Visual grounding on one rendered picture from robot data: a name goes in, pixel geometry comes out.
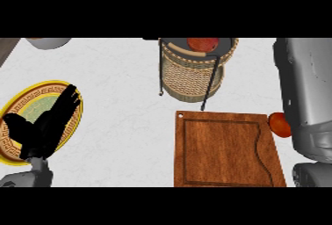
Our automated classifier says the brown wooden panel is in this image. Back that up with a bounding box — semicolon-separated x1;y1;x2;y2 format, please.
0;37;22;69

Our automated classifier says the white bowl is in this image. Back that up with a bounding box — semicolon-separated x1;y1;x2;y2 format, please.
23;37;72;51

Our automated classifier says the yellow ornate round plate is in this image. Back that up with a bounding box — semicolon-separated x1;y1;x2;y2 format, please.
0;79;85;167

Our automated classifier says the brown wooden cutting board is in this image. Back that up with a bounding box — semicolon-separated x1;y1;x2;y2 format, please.
172;110;287;188

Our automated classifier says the wicker tiered basket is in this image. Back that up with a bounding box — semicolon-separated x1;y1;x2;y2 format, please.
156;37;240;112

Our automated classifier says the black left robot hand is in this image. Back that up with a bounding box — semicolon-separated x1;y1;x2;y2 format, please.
1;83;82;161

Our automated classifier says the red apple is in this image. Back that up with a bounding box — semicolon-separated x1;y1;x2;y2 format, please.
185;37;219;54

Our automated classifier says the orange-red pear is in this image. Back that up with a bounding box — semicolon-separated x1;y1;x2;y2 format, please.
267;112;293;139

